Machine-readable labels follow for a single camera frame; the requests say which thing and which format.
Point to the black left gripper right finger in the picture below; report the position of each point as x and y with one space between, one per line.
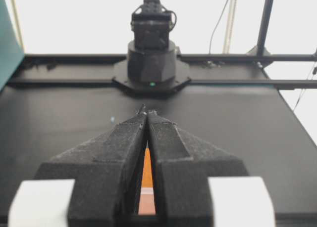
181 166

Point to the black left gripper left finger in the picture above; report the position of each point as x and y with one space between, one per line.
107 170

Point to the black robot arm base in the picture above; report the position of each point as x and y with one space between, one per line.
152 65

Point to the orange towel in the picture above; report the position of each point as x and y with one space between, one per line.
147 204

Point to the teal panel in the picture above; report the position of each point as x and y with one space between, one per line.
11 53

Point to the black vertical frame post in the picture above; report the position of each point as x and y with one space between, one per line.
264 26

